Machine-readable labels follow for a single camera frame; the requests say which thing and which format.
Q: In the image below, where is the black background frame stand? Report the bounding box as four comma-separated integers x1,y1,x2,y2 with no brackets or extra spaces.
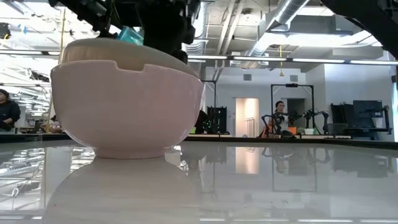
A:
270,83,315,136

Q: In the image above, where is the yellow hanging cord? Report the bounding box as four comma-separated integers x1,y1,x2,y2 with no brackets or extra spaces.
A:
279,45,285,78

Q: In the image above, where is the beige grey bowl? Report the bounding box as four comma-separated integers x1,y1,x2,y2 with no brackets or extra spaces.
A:
58,37,200,79

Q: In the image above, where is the person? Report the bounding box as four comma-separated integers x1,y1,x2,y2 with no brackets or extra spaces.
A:
40,114,65,134
272,100,289,135
0,88,22,132

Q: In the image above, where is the ceiling light strip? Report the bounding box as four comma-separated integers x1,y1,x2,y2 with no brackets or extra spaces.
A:
188,55,398,67

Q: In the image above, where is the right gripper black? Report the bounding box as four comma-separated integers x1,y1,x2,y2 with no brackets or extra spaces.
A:
48,0,200,65

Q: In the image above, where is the black rack with green lights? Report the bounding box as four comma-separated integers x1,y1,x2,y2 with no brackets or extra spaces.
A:
203,105,228,135

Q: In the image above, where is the silver ventilation duct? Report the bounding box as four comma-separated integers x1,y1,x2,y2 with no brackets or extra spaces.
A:
245,0,312,58

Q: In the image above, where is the pink notched bowl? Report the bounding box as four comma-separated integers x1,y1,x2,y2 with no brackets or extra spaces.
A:
50,60,205,159

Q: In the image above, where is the black table frame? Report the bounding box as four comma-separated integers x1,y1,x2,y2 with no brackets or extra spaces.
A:
0,133,398,151

